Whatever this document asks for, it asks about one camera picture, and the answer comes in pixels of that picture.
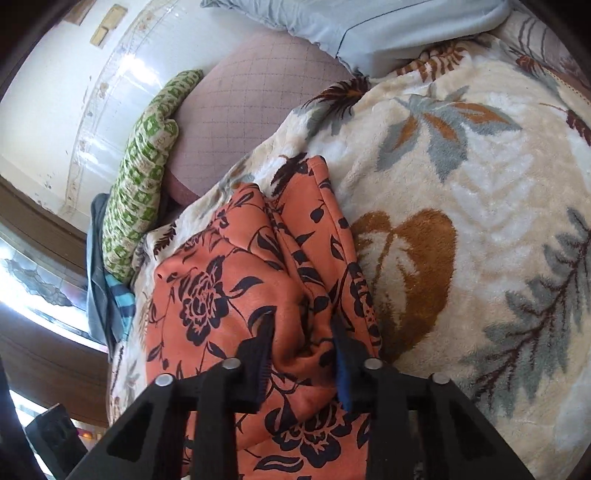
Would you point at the light blue pillow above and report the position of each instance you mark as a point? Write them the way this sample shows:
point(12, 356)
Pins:
point(392, 27)

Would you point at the pink quilted cushion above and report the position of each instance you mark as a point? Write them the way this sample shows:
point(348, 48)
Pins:
point(249, 115)

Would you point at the blue-grey cloth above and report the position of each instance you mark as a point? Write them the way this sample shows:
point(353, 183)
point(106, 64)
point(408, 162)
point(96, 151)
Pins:
point(97, 277)

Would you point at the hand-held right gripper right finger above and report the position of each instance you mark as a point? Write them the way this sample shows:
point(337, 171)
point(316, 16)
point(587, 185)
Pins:
point(344, 378)

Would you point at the teal striped cloth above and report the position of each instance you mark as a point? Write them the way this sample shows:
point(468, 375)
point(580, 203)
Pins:
point(121, 304)

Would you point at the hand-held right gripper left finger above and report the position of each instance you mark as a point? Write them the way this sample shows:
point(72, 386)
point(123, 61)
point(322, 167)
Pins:
point(258, 369)

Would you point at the orange floral garment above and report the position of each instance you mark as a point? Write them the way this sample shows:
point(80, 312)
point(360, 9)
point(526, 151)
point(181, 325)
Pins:
point(217, 277)

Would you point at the framed wall plaque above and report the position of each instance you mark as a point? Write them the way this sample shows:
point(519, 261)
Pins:
point(74, 10)

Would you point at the beige light switch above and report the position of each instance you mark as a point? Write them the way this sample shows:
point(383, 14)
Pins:
point(100, 34)
point(114, 16)

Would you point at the green patterned pillow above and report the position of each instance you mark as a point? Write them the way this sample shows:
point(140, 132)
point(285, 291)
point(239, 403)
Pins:
point(138, 184)

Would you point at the wooden stained glass door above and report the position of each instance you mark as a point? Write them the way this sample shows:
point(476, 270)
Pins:
point(46, 332)

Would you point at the leaf print fleece blanket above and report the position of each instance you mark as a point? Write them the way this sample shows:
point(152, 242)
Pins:
point(485, 184)

